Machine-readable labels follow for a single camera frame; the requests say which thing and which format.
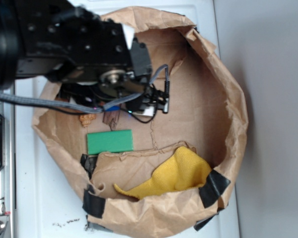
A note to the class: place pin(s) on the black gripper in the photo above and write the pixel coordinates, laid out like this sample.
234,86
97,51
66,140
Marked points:
142,91

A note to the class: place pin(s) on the green rectangular block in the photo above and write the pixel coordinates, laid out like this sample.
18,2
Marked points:
110,141

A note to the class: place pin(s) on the aluminium rail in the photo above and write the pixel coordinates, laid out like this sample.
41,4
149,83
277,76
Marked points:
7,176

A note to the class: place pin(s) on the yellow cloth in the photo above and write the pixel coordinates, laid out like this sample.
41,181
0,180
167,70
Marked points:
182,171

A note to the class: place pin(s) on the brown wood chip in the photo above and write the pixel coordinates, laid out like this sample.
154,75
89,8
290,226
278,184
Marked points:
111,119

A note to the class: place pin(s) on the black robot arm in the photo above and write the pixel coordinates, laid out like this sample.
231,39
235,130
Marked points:
99,64

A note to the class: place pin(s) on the brown paper bag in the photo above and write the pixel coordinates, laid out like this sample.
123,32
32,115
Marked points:
183,124

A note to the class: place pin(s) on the orange spiral seashell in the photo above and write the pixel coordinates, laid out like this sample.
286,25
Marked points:
87,119

